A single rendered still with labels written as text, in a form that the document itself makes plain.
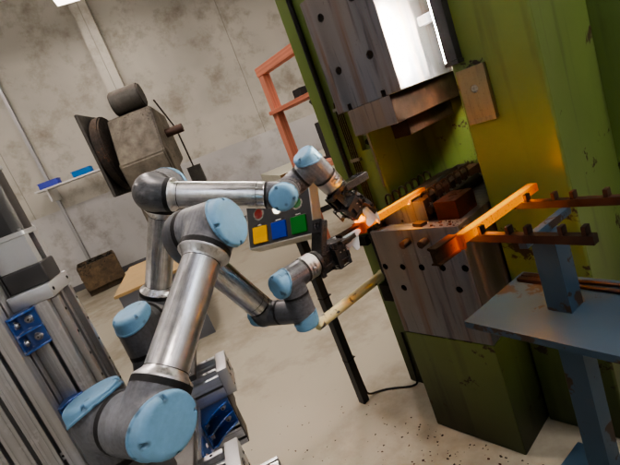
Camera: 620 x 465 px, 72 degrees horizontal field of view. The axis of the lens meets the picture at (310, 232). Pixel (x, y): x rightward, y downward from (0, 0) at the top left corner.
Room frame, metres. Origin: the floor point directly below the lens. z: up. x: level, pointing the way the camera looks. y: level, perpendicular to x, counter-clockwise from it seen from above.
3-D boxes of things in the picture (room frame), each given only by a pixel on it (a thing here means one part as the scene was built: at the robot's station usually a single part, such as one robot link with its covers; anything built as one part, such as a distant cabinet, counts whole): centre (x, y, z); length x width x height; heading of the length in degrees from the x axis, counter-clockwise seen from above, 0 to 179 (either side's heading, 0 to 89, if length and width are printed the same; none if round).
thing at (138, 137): (6.64, 1.82, 1.39); 1.46 x 1.25 x 2.78; 8
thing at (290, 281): (1.14, 0.10, 0.99); 0.11 x 0.08 x 0.09; 127
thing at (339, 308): (1.72, -0.07, 0.62); 0.44 x 0.05 x 0.05; 126
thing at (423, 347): (1.59, -0.55, 0.23); 0.56 x 0.38 x 0.47; 126
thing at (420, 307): (1.59, -0.55, 0.69); 0.56 x 0.38 x 0.45; 126
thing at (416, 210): (1.62, -0.51, 0.96); 0.42 x 0.20 x 0.09; 126
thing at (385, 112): (1.62, -0.51, 1.32); 0.42 x 0.20 x 0.10; 126
